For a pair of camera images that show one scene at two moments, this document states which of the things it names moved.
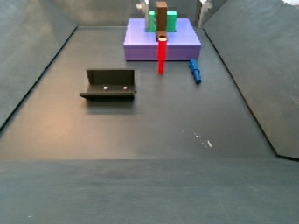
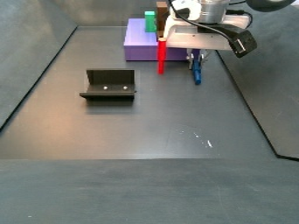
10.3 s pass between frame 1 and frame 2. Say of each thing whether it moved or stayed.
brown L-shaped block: stayed
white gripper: moved
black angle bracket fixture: stayed
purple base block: stayed
